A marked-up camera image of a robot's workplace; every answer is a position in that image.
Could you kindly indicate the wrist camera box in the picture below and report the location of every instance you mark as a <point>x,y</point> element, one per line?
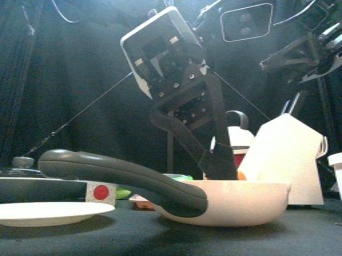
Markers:
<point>246,22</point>
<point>314,10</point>

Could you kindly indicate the green toy vegetable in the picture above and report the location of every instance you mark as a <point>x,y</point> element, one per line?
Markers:
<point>182,177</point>

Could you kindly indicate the white round plate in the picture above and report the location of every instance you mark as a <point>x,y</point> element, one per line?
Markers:
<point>45,213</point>

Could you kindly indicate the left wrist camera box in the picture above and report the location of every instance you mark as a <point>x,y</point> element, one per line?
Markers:
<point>246,22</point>

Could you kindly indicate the green toy lime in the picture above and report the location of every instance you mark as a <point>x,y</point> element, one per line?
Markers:
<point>123,193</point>

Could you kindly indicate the yellow-orange toy food slice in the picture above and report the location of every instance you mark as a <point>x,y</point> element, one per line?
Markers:
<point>242,175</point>

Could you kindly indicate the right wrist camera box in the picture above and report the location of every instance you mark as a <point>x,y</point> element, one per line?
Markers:
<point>314,10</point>

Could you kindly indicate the wooden red drawer box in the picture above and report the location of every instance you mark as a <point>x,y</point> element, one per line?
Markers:
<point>238,160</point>

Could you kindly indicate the white knife block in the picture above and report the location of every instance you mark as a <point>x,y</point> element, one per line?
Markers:
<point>285,166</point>

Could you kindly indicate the white cup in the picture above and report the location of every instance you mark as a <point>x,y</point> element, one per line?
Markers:
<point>336,173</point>

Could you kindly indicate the black vertical frame pole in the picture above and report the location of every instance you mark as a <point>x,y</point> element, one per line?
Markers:
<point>170,150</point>

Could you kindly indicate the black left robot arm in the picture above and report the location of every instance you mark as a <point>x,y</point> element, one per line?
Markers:
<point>206,16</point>

